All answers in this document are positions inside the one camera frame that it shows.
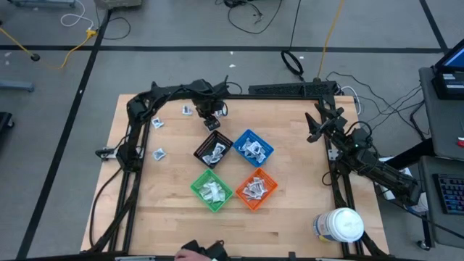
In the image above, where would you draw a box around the gray floor bar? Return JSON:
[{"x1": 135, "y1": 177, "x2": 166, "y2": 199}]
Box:
[{"x1": 7, "y1": 0, "x2": 78, "y2": 9}]

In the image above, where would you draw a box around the black plastic basket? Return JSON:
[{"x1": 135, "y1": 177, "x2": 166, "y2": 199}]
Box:
[{"x1": 193, "y1": 130, "x2": 234, "y2": 170}]

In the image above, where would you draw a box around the black floor cable tangle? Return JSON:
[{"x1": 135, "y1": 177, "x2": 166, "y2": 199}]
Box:
[{"x1": 216, "y1": 0, "x2": 284, "y2": 36}]

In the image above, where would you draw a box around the person's hand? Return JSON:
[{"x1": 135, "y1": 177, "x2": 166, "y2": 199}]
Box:
[{"x1": 173, "y1": 249, "x2": 212, "y2": 261}]

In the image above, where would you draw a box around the black desktop device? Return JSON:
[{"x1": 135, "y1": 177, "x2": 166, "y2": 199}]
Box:
[{"x1": 431, "y1": 70, "x2": 464, "y2": 102}]

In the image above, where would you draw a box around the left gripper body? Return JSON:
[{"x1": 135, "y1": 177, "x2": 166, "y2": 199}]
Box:
[{"x1": 195, "y1": 94, "x2": 225, "y2": 120}]

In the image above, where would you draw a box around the laptop with blue screen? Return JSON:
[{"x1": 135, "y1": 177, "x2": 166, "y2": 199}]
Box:
[{"x1": 434, "y1": 46, "x2": 464, "y2": 73}]

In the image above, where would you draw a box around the white yellow-label bottle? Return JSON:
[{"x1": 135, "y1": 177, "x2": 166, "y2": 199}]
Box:
[{"x1": 411, "y1": 195, "x2": 430, "y2": 214}]

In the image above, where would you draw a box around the gray cart top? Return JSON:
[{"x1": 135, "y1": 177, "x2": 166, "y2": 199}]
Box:
[{"x1": 419, "y1": 67, "x2": 464, "y2": 162}]

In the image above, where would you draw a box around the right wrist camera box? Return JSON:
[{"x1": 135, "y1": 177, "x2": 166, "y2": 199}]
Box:
[{"x1": 348, "y1": 128, "x2": 371, "y2": 150}]

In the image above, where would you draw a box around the black handheld device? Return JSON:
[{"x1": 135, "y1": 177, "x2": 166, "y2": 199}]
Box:
[{"x1": 181, "y1": 239, "x2": 230, "y2": 261}]

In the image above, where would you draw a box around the black floor cable loop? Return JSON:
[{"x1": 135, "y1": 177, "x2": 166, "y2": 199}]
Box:
[{"x1": 96, "y1": 7, "x2": 132, "y2": 41}]

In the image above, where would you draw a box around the white wipes canister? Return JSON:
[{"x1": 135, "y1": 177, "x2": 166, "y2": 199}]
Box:
[{"x1": 312, "y1": 207, "x2": 365, "y2": 244}]

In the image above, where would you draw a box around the yellow hanging cable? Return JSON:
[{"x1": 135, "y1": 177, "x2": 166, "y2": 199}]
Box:
[{"x1": 317, "y1": 0, "x2": 346, "y2": 80}]

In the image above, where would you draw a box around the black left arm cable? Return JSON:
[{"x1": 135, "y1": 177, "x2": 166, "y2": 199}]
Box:
[{"x1": 88, "y1": 166, "x2": 126, "y2": 251}]

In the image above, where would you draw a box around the green plastic basket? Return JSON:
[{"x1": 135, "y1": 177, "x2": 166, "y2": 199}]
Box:
[{"x1": 189, "y1": 168, "x2": 235, "y2": 213}]

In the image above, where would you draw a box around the black cable bundle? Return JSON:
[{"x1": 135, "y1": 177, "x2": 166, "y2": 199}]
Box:
[{"x1": 325, "y1": 70, "x2": 427, "y2": 142}]

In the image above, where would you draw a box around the black cart bar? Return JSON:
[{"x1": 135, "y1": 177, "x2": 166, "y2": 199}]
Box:
[{"x1": 384, "y1": 137, "x2": 436, "y2": 171}]

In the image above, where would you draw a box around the yellow floor cable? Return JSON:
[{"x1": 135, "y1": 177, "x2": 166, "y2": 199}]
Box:
[{"x1": 0, "y1": 27, "x2": 99, "y2": 70}]

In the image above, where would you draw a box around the orange plastic basket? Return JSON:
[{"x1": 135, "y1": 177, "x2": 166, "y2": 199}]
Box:
[{"x1": 235, "y1": 167, "x2": 279, "y2": 212}]

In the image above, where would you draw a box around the black hanging cable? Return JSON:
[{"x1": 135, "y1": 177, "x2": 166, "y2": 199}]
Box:
[{"x1": 281, "y1": 0, "x2": 305, "y2": 83}]

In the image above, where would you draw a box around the blue plastic basket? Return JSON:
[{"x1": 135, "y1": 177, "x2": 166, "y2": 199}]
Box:
[{"x1": 233, "y1": 128, "x2": 276, "y2": 168}]

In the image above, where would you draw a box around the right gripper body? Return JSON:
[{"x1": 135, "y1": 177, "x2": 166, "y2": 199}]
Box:
[{"x1": 321, "y1": 115, "x2": 350, "y2": 138}]

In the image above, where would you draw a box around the white floor cable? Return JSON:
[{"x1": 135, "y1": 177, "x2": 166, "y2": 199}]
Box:
[{"x1": 60, "y1": 0, "x2": 96, "y2": 30}]

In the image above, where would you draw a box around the black floor object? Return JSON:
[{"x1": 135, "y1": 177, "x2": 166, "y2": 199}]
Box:
[{"x1": 0, "y1": 111, "x2": 16, "y2": 144}]

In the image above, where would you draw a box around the white cable at frame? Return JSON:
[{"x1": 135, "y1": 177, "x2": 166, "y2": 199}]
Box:
[{"x1": 340, "y1": 85, "x2": 363, "y2": 112}]

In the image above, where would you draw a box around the gray stand foot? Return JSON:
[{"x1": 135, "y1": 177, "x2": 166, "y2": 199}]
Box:
[{"x1": 0, "y1": 80, "x2": 36, "y2": 93}]

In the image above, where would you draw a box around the gray keyboard desk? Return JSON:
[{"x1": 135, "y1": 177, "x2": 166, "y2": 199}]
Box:
[{"x1": 416, "y1": 155, "x2": 464, "y2": 251}]

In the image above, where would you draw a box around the black keyboard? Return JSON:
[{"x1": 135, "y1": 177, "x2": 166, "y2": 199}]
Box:
[{"x1": 432, "y1": 173, "x2": 464, "y2": 215}]

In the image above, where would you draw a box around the black left wrist camera cable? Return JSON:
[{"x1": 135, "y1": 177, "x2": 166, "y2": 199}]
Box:
[{"x1": 217, "y1": 75, "x2": 243, "y2": 117}]

